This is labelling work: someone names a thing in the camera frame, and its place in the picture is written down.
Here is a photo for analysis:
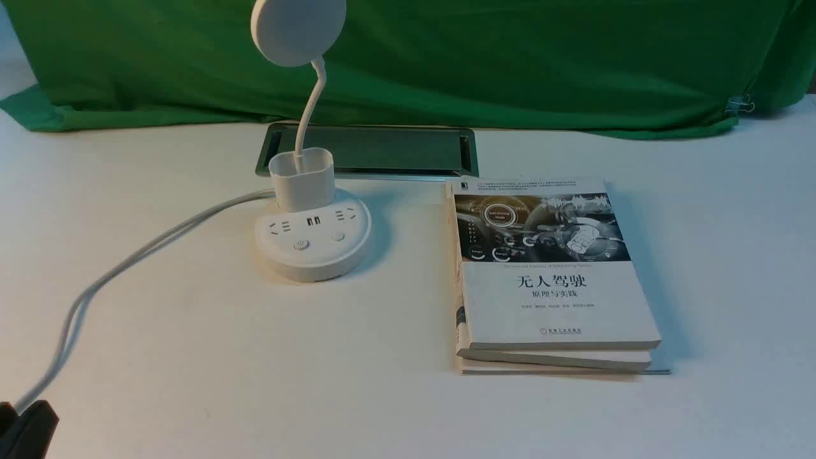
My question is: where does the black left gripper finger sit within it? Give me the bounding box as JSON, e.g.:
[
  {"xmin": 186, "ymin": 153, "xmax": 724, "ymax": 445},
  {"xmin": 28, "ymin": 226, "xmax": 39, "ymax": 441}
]
[{"xmin": 1, "ymin": 400, "xmax": 59, "ymax": 458}]

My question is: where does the white desk lamp power strip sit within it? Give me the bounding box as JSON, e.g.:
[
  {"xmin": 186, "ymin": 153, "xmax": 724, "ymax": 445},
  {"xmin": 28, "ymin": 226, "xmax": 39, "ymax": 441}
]
[{"xmin": 250, "ymin": 1, "xmax": 372, "ymax": 282}]

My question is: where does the white bottom book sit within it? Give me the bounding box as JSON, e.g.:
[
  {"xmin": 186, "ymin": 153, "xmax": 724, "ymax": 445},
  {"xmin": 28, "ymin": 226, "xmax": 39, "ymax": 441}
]
[{"xmin": 456, "ymin": 349, "xmax": 671, "ymax": 375}]

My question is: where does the white book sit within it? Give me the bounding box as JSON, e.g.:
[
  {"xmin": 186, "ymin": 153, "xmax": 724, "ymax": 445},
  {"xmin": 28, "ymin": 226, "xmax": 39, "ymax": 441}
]
[
  {"xmin": 456, "ymin": 349, "xmax": 671, "ymax": 375},
  {"xmin": 446, "ymin": 177, "xmax": 662, "ymax": 351}
]

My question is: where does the white top book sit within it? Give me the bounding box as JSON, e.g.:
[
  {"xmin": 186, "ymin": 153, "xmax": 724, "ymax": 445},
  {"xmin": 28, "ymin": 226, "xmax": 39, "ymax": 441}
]
[{"xmin": 446, "ymin": 177, "xmax": 662, "ymax": 351}]

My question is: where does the green backdrop cloth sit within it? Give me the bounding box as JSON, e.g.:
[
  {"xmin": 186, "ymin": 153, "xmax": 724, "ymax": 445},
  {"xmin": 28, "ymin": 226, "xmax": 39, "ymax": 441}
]
[{"xmin": 2, "ymin": 1, "xmax": 815, "ymax": 140}]

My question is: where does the silver binder clip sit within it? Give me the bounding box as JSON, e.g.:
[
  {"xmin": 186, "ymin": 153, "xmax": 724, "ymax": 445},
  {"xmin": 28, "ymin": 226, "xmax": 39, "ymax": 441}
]
[{"xmin": 724, "ymin": 94, "xmax": 755, "ymax": 116}]

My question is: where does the white lamp power cable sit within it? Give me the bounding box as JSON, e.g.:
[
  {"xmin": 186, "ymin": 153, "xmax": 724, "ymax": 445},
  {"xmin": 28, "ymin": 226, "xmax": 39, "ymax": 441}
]
[{"xmin": 14, "ymin": 189, "xmax": 276, "ymax": 414}]

